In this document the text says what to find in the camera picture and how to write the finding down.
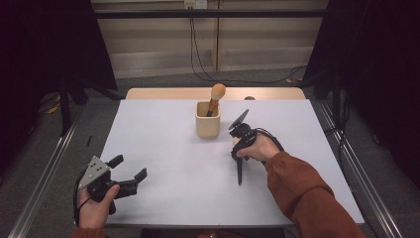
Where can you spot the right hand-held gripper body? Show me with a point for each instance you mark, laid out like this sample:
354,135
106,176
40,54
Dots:
242,129

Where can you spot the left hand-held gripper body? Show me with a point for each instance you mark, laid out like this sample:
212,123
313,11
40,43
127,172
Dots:
95,170

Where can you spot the small slim makeup brush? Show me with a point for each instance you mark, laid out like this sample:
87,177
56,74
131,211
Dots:
239,173

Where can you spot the beige square brush holder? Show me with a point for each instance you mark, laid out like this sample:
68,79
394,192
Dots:
207,124

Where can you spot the large round makeup brush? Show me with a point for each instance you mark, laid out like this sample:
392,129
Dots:
217,94

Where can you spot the person's right hand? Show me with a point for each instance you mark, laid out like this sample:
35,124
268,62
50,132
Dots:
261,148

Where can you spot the person's left hand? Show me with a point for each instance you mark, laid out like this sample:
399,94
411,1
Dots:
97,211

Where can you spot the white table board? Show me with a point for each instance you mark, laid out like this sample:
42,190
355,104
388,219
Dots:
185,195

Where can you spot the black metal stand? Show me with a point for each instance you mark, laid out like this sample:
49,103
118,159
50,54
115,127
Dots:
65,109

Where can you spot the light wooden table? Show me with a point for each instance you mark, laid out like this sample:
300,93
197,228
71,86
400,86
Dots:
165,94

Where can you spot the black horizontal bar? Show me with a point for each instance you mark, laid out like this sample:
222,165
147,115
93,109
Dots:
211,13

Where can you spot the black curtain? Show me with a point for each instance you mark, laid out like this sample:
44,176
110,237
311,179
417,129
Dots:
379,66
49,49

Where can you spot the aluminium floor rail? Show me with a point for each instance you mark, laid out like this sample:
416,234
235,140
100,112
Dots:
363,178
43,185

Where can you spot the white wall socket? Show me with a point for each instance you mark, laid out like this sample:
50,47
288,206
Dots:
195,4

